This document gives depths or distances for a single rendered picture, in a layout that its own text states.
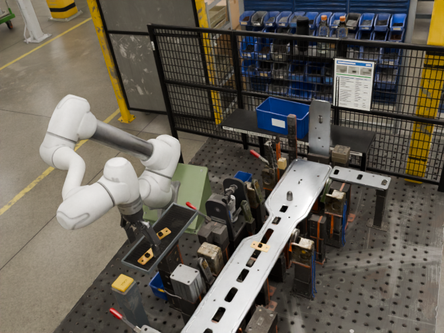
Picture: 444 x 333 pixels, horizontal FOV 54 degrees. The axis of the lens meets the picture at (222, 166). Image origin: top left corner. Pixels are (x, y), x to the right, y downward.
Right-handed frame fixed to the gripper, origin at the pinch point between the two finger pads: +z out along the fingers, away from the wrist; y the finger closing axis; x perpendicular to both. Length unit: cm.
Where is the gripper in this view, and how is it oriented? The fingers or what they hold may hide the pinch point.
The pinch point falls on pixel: (144, 246)
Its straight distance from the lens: 174.8
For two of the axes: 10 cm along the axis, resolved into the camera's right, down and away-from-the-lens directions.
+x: 6.0, -5.4, 5.9
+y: 7.9, 2.9, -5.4
